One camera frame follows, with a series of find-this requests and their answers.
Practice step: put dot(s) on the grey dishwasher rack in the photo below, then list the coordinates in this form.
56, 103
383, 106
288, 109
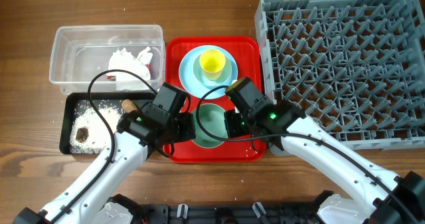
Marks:
355, 66

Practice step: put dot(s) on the yellow plastic cup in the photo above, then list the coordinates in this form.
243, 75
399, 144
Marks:
212, 62

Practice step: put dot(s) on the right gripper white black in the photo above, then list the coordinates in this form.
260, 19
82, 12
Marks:
233, 129

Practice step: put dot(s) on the white paper napkin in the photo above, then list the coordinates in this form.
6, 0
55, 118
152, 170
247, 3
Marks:
122, 56

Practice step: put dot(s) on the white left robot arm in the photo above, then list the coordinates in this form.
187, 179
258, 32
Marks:
82, 201

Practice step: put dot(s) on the mint green bowl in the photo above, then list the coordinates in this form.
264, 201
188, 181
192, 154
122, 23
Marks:
212, 119

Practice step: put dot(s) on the white rice pile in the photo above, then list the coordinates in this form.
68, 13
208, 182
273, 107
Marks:
85, 116

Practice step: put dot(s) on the red snack wrapper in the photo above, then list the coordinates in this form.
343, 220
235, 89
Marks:
140, 70

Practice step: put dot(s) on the black plastic bin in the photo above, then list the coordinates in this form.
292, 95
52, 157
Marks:
138, 98

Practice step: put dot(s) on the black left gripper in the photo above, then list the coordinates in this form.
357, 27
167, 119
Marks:
188, 132

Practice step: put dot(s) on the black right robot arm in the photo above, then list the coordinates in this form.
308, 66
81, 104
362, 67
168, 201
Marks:
376, 195

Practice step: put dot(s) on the small light blue bowl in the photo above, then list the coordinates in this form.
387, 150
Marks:
222, 80

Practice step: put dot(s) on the light blue plate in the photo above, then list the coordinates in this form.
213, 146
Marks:
188, 79

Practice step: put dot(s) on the dark brown food chunk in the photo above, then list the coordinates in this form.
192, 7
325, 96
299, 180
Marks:
82, 134

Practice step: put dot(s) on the red plastic tray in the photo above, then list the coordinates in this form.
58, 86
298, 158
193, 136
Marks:
246, 54

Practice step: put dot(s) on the clear plastic bin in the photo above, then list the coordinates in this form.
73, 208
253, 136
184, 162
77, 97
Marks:
79, 53

